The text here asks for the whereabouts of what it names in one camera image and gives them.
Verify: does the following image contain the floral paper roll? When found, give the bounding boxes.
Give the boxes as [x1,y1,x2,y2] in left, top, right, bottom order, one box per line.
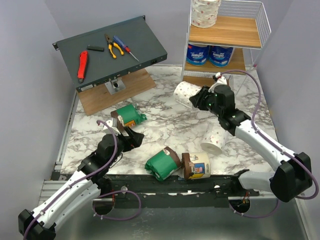
[173,81,201,109]
[190,0,222,28]
[200,124,230,155]

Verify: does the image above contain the blue white paper towel roll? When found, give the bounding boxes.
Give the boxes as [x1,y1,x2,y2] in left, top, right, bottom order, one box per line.
[208,45,235,68]

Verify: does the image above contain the green wrapped roll near left arm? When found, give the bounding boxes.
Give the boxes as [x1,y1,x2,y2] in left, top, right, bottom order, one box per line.
[110,104,147,131]

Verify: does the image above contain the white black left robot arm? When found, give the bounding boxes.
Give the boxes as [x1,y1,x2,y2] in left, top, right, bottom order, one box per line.
[18,127,145,240]

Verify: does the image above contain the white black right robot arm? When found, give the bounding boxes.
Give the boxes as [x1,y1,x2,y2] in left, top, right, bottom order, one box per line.
[189,85,313,203]

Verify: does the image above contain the floral paper roll on shelf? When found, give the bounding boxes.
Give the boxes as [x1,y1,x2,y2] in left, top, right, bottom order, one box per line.
[190,0,222,28]

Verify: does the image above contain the green brown wrapped roll front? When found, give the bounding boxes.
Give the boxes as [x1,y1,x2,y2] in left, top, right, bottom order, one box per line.
[144,146,182,182]

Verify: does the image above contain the wooden board under chassis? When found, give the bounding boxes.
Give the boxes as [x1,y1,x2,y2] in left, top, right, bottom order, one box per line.
[77,69,156,116]

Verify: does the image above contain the cream cartoon wrapped roll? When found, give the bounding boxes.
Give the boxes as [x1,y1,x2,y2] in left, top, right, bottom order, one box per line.
[181,152,211,180]

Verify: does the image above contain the red utility knife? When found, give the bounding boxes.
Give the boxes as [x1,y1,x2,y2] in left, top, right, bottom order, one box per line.
[77,50,89,83]

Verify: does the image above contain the dark grey rack server chassis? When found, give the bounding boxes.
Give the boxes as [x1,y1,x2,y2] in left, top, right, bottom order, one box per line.
[53,16,168,93]

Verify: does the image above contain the blue red screwdriver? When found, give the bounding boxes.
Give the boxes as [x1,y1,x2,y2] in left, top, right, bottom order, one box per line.
[113,35,139,61]

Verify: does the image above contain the black bit holder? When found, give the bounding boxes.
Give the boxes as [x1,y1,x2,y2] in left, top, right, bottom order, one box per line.
[86,45,105,52]

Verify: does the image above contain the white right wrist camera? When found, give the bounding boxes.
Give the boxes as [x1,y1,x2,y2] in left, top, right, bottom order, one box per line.
[208,72,229,93]

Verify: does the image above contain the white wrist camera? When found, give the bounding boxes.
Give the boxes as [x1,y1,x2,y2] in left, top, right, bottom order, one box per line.
[208,72,229,93]
[103,117,121,136]

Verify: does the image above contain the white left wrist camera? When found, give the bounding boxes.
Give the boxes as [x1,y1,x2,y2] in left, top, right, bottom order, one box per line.
[103,117,121,136]

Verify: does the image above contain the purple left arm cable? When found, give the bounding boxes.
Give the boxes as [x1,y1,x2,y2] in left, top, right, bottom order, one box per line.
[22,119,141,240]

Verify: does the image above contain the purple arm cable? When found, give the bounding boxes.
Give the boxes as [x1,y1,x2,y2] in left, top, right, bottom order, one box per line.
[22,119,141,240]
[219,69,320,219]

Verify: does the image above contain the white wire wooden shelf rack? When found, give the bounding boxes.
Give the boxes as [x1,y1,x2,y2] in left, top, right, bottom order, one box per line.
[181,0,272,86]

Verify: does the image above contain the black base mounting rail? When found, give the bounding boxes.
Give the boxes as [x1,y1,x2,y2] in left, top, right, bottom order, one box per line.
[97,174,259,209]

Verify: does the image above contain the aluminium extrusion rail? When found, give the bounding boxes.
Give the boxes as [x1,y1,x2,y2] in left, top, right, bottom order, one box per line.
[38,180,275,205]

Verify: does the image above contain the yellow handled pliers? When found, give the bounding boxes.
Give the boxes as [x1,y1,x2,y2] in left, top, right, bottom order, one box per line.
[104,34,125,59]

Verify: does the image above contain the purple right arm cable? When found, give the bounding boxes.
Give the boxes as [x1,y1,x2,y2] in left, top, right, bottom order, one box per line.
[219,69,320,219]

